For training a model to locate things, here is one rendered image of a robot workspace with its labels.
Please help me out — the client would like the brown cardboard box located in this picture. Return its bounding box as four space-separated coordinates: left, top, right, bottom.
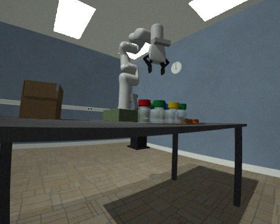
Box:
19 80 63 119

